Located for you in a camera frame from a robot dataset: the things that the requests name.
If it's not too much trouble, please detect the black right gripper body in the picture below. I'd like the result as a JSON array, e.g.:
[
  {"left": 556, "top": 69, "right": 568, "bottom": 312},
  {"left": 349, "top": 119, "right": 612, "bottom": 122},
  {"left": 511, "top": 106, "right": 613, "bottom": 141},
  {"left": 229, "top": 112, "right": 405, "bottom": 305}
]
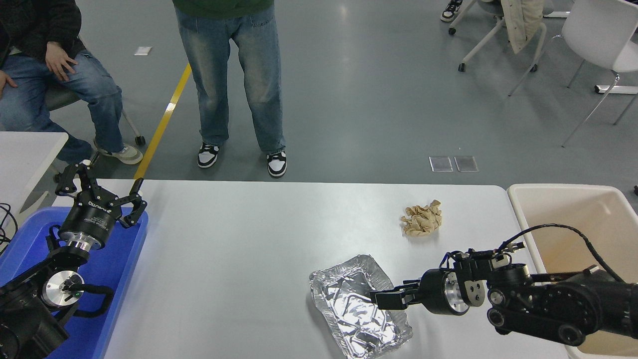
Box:
[{"left": 418, "top": 269, "right": 452, "bottom": 316}]

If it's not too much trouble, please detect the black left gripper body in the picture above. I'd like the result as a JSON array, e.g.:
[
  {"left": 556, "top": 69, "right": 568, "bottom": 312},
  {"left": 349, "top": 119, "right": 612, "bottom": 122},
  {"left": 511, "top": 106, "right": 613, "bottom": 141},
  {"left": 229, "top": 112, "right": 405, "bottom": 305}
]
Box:
[{"left": 58, "top": 197, "right": 123, "bottom": 249}]

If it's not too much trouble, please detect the silver foil tray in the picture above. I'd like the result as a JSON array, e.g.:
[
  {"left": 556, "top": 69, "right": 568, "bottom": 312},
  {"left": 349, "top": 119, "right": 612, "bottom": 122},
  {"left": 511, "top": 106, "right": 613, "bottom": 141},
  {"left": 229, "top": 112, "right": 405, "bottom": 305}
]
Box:
[{"left": 309, "top": 254, "right": 414, "bottom": 359}]

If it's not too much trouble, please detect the tan paper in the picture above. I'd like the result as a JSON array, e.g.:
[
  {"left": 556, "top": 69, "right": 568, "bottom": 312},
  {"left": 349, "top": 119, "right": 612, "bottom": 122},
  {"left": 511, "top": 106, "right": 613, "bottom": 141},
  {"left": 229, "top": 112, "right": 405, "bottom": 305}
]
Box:
[{"left": 400, "top": 200, "right": 443, "bottom": 237}]

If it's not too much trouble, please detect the seated person's left hand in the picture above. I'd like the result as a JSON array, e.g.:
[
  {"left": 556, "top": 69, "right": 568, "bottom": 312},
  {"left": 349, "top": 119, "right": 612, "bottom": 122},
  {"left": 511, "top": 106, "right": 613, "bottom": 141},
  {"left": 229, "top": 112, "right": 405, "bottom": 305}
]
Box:
[{"left": 44, "top": 41, "right": 78, "bottom": 82}]

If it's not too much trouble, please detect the seated person's right hand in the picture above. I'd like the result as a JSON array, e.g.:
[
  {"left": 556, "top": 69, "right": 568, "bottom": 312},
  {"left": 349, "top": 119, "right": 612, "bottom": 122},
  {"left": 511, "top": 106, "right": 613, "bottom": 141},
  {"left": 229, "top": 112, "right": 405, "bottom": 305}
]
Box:
[{"left": 0, "top": 70, "right": 17, "bottom": 98}]

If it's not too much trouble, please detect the blue plastic tray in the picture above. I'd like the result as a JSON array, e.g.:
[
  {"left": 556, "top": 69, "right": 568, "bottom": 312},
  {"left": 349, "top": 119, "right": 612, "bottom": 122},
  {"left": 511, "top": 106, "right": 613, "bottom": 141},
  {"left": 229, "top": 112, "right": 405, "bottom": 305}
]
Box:
[{"left": 0, "top": 207, "right": 149, "bottom": 359}]

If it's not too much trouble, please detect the white side table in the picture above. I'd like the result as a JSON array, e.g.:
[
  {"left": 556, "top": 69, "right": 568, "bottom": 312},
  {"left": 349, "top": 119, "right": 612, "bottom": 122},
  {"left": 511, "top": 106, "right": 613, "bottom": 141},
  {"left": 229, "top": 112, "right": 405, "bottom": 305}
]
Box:
[{"left": 0, "top": 132, "right": 69, "bottom": 232}]

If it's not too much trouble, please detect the grey office chair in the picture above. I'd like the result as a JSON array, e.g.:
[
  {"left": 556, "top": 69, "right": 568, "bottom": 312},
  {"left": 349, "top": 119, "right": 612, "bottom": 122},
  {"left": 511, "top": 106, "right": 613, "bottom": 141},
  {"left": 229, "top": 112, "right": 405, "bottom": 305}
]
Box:
[{"left": 44, "top": 80, "right": 147, "bottom": 168}]

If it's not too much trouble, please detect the seated person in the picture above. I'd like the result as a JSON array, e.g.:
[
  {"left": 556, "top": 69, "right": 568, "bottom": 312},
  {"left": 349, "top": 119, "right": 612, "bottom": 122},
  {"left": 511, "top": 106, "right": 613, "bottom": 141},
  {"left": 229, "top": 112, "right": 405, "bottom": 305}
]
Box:
[{"left": 0, "top": 0, "right": 144, "bottom": 166}]

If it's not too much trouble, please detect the large pale bin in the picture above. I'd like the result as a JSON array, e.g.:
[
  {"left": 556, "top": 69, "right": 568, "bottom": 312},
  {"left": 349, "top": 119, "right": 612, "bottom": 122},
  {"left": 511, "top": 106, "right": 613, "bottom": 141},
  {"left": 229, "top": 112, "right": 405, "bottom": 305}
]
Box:
[{"left": 507, "top": 183, "right": 638, "bottom": 359}]

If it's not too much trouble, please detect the standing person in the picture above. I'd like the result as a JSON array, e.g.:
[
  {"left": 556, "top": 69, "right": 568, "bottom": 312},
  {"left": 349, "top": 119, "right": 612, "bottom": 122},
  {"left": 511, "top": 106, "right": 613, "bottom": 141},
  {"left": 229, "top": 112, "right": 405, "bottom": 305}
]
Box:
[{"left": 172, "top": 0, "right": 288, "bottom": 179}]

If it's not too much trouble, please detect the white rolling chair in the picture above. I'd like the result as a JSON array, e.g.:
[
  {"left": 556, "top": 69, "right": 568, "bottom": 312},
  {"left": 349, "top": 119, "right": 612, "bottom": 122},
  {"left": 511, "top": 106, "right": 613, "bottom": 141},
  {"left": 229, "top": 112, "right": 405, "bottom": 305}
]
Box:
[{"left": 448, "top": 0, "right": 572, "bottom": 73}]

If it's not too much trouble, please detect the white furniture base bar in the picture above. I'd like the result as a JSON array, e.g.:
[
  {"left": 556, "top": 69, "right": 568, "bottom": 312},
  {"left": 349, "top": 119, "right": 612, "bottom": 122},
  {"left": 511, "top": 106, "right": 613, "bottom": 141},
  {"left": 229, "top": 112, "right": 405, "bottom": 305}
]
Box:
[{"left": 593, "top": 84, "right": 638, "bottom": 95}]

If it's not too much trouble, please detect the person with white shoes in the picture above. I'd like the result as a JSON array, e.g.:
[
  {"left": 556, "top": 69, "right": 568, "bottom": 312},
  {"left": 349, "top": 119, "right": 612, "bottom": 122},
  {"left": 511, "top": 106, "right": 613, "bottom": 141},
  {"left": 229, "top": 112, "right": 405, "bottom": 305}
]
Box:
[{"left": 440, "top": 0, "right": 464, "bottom": 23}]

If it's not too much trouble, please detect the beige coat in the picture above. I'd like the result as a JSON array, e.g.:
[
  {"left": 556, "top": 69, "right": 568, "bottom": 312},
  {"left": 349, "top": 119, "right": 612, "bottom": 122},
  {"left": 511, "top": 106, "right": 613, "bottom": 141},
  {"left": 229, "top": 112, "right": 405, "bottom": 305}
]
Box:
[{"left": 500, "top": 0, "right": 546, "bottom": 54}]

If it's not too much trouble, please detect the white plastic chair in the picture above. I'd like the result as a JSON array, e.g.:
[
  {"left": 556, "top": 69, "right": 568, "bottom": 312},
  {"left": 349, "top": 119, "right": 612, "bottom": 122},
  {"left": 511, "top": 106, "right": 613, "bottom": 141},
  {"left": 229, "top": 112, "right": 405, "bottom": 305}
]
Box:
[{"left": 508, "top": 0, "right": 638, "bottom": 148}]

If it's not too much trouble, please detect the black cable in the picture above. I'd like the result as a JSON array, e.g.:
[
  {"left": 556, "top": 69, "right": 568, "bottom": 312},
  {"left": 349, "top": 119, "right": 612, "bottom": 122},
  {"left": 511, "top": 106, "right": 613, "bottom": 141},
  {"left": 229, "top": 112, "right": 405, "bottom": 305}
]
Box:
[{"left": 0, "top": 202, "right": 19, "bottom": 256}]

